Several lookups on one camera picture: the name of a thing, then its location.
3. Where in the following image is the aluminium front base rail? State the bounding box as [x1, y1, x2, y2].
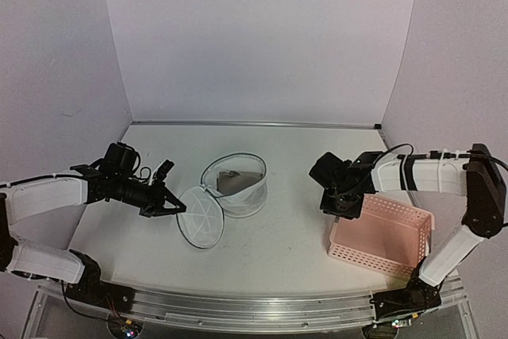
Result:
[22, 274, 470, 338]

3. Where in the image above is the white mesh laundry bag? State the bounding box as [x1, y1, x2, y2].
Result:
[176, 152, 268, 250]

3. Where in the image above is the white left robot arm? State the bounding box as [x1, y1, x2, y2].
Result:
[1, 142, 187, 305]

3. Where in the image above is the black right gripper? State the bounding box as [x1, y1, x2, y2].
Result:
[321, 188, 365, 220]

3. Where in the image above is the pink perforated plastic basket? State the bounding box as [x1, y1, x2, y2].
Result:
[328, 195, 435, 279]

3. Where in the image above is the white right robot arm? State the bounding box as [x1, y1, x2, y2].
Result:
[310, 144, 507, 310]

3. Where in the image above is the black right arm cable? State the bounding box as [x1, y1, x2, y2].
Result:
[372, 143, 416, 165]

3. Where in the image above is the dark grey bra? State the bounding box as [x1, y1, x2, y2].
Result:
[216, 170, 263, 195]

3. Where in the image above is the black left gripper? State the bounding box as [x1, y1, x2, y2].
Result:
[113, 174, 186, 218]

